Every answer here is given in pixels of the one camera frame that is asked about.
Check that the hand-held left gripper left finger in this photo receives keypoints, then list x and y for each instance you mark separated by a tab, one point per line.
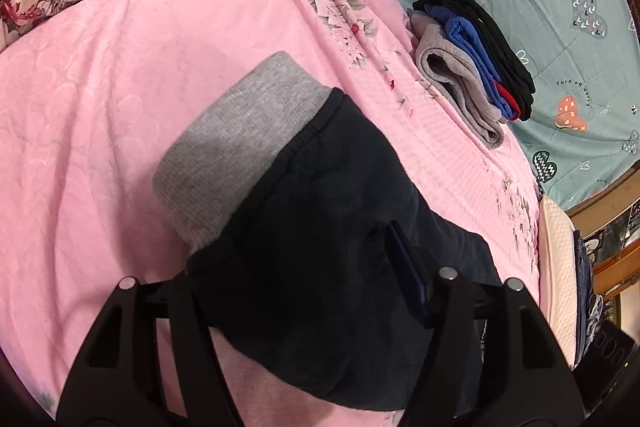
192	342

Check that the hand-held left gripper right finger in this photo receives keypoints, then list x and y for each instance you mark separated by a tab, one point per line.
407	269

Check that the navy pants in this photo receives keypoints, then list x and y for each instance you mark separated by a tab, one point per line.
310	217

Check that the cream quilted pillow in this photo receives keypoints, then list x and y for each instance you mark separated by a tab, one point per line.
557	267

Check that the dark blue printed cloth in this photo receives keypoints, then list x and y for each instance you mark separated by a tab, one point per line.
585	287

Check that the grey folded garment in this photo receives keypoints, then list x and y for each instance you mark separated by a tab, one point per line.
457	87

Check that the red folded garment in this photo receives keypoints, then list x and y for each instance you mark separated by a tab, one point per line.
507	99

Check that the black perforated object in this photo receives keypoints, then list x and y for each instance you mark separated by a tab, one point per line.
607	367

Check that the blue folded garment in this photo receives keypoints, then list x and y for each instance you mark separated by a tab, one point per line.
472	52

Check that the stack of folded clothes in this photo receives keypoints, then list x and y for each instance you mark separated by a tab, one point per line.
500	52

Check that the pink floral bed sheet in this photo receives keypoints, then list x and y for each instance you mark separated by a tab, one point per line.
125	107

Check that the teal heart-print blanket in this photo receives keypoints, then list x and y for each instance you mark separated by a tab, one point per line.
550	7

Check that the wooden bed frame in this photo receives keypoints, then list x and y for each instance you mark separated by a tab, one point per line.
610	277

